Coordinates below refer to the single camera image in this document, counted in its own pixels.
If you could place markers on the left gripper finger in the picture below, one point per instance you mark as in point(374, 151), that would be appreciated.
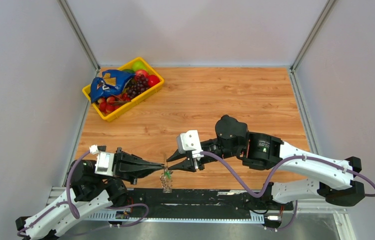
point(138, 161)
point(130, 173)

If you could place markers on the purple grape bunch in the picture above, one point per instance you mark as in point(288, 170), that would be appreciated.
point(137, 86)

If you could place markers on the red cherries pile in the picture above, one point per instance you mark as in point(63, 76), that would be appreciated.
point(107, 105)

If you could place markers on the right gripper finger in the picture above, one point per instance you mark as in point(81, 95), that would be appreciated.
point(176, 156)
point(186, 165)

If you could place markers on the red apple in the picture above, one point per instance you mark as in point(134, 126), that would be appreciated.
point(142, 73)

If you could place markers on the yellow plastic basket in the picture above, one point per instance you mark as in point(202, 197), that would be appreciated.
point(117, 113)

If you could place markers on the large keyring with small rings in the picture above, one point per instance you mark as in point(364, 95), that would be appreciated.
point(167, 186)

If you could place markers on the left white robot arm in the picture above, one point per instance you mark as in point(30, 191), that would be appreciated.
point(94, 182)

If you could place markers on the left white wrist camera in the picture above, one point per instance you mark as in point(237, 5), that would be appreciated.
point(104, 160)

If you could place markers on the white slotted cable duct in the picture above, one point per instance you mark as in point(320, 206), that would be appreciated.
point(107, 215)

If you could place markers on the red tomato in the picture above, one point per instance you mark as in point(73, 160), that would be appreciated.
point(153, 80)

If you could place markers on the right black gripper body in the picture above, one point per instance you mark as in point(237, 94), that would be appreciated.
point(212, 146)

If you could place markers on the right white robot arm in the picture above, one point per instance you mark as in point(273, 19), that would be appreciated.
point(294, 174)

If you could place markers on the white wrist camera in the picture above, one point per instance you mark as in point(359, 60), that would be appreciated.
point(104, 160)
point(190, 141)

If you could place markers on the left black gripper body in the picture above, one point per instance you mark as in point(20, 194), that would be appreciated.
point(118, 159)

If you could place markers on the green apple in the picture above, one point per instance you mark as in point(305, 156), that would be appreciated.
point(139, 65)

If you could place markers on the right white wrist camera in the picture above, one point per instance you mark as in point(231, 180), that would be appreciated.
point(190, 141)

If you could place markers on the blue chip bag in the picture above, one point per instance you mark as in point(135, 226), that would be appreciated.
point(112, 82)

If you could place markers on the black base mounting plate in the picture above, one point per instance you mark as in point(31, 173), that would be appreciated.
point(196, 203)

